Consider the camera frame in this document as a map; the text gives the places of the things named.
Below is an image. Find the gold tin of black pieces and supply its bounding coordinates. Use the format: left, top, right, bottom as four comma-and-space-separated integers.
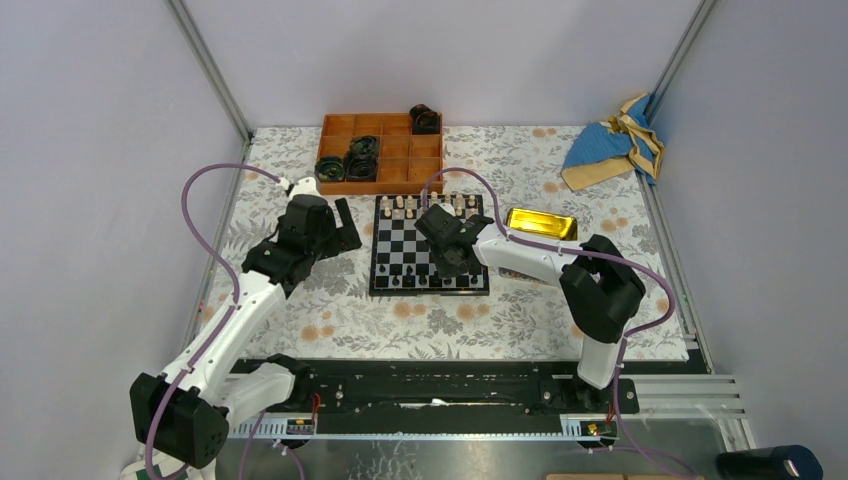
503, 207, 578, 241

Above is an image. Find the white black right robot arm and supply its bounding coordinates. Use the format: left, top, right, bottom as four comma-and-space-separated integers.
414, 204, 646, 412

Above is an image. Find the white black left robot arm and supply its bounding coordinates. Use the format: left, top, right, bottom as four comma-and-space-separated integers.
130, 194, 362, 469

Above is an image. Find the black silver chess board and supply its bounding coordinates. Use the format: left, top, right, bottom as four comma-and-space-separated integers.
369, 195, 490, 297

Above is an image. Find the floral table mat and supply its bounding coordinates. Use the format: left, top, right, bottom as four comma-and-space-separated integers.
221, 126, 663, 360

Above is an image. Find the black green coil left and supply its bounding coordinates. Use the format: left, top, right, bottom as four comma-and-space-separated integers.
314, 155, 346, 183

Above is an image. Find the black coil middle compartment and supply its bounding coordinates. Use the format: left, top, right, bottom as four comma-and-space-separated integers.
343, 135, 380, 182

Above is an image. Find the black coil compartment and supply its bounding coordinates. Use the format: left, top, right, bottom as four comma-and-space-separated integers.
343, 135, 380, 182
409, 104, 441, 135

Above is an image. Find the orange compartment tray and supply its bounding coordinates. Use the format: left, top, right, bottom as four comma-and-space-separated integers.
312, 112, 444, 195

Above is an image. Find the black coil top compartment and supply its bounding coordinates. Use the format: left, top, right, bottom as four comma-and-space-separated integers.
409, 104, 441, 135

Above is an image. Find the blue yellow cloth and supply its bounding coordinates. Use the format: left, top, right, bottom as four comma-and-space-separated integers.
561, 94, 665, 191

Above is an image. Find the green white checkered paper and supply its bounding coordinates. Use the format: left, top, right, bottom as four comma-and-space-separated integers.
119, 458, 217, 480

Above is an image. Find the black cylinder bottom right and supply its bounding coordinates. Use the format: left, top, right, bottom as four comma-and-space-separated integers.
715, 445, 824, 480

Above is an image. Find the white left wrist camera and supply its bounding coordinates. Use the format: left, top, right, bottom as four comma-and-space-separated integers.
276, 176, 322, 200

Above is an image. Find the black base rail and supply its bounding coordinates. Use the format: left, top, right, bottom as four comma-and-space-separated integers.
268, 359, 640, 436

